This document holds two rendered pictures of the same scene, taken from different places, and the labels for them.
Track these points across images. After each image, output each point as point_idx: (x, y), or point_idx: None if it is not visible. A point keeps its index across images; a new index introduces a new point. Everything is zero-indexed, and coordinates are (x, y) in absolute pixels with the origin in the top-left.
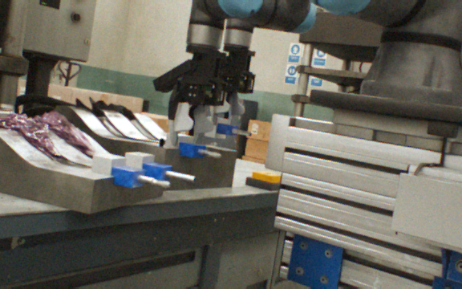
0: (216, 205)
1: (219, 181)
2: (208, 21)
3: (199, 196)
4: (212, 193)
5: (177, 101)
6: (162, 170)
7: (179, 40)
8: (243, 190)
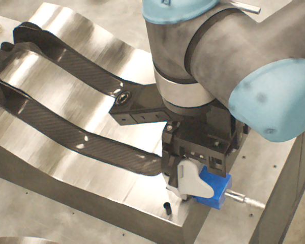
0: (261, 215)
1: (243, 139)
2: None
3: (241, 235)
4: (248, 192)
5: (175, 168)
6: None
7: None
8: None
